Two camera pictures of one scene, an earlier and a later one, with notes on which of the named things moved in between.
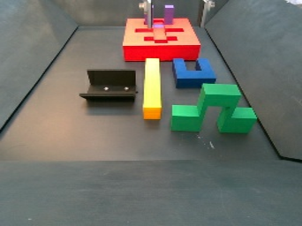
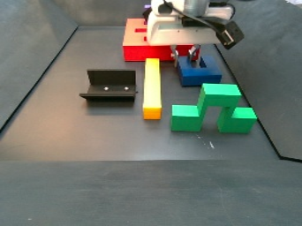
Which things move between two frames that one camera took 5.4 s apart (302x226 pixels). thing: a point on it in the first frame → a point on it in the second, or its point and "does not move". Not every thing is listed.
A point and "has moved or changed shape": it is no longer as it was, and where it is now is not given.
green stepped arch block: [237, 120] does not move
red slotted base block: [170, 42] does not move
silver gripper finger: [208, 4] → [166, 30]
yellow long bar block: [153, 89] does not move
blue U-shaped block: [193, 79] has moved or changed shape
